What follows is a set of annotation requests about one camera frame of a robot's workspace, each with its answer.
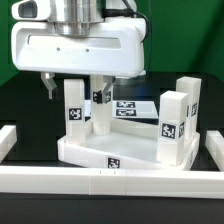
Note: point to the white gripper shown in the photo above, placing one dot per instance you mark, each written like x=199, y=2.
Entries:
x=113, y=48

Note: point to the white desk tabletop tray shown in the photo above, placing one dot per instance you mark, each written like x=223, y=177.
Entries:
x=130, y=145

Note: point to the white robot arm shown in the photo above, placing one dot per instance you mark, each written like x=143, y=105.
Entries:
x=73, y=18

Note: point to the white U-shaped obstacle fence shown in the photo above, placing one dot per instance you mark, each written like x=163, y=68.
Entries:
x=96, y=181

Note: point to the white marker base plate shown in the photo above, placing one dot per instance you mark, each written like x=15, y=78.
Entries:
x=128, y=109

